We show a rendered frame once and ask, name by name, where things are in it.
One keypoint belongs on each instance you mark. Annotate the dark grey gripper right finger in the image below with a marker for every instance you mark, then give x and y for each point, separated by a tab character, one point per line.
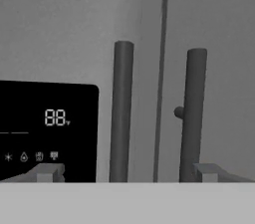
209	172

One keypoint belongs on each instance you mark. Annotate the grey fridge door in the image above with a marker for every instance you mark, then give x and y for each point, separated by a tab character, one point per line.
219	15

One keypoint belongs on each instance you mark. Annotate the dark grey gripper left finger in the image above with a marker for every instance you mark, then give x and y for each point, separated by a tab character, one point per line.
46	172

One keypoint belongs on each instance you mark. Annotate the grey freezer door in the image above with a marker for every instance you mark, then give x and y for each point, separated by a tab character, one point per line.
66	29

